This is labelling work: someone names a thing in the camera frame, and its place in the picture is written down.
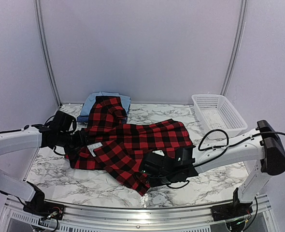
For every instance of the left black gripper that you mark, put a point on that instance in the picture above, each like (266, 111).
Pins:
(81, 140)

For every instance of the light blue folded shirt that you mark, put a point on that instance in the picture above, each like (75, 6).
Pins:
(91, 99)

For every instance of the red black plaid shirt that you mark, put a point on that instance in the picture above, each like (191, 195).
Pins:
(121, 147)

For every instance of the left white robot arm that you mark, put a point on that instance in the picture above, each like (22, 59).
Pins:
(16, 140)

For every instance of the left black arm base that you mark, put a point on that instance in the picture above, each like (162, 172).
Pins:
(39, 206)

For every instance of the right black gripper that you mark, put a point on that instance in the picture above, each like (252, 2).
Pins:
(153, 181)

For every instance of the aluminium front rail frame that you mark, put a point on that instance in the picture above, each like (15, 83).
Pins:
(82, 218)

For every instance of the blue checked folded shirt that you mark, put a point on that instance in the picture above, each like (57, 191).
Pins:
(85, 119)

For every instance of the right aluminium corner post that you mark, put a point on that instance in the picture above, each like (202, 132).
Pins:
(236, 47)

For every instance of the aluminium corner post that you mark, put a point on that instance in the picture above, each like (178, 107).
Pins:
(236, 47)
(45, 51)

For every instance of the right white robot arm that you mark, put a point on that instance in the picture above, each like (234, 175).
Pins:
(262, 144)

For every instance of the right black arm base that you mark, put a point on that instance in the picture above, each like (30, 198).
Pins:
(231, 210)

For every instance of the white plastic basket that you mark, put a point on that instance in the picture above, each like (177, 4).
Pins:
(217, 112)

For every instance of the left aluminium corner post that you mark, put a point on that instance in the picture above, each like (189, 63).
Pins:
(45, 51)

